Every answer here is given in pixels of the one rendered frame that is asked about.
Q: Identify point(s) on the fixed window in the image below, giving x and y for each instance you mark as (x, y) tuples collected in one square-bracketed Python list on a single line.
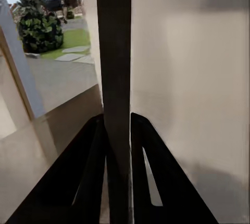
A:
[(48, 50)]

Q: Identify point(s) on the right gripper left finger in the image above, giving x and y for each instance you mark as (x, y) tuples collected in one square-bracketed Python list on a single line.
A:
[(70, 192)]

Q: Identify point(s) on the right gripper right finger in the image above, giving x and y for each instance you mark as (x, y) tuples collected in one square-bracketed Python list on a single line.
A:
[(181, 202)]

